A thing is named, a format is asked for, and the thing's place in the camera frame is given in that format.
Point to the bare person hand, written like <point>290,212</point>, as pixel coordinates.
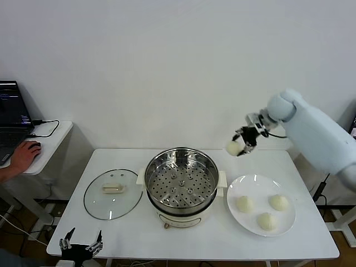
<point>25,155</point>

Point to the white steamed baozi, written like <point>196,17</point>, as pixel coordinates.
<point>233,148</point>
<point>244,204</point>
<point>267,221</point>
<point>279,202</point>

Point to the bare person forearm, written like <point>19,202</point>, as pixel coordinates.
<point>7,175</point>

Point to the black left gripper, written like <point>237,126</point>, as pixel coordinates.
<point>76,251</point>

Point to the black computer mouse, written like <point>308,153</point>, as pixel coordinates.
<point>38,144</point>

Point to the black laptop with dark screen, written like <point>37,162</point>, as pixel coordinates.
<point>11,111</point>

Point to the white side table with mouse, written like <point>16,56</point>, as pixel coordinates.
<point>53,150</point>

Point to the cream electric cooker base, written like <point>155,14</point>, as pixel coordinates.
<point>180,221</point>

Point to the white round plate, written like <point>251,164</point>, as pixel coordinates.
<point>250,189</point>

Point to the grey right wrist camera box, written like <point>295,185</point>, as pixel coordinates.
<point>253,119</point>

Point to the steel perforated steamer basket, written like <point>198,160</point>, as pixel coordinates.
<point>180,178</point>

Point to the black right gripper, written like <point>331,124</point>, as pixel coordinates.
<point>250,135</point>

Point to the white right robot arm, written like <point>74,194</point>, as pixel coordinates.
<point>320,139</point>

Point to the dark grey trouser leg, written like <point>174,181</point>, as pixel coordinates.
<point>14,260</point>

